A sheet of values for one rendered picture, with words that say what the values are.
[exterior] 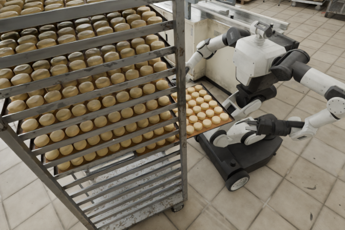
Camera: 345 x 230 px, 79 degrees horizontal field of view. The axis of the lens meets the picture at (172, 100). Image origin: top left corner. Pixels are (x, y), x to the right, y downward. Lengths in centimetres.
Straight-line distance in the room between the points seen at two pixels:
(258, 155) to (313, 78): 93
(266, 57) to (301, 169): 122
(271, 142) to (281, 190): 38
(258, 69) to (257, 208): 108
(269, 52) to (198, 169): 116
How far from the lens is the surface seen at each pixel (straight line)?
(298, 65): 119
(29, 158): 91
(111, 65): 72
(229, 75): 245
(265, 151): 195
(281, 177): 206
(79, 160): 106
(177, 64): 76
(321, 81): 116
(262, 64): 125
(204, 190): 186
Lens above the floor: 167
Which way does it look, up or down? 41 degrees down
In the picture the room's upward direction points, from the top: 4 degrees counter-clockwise
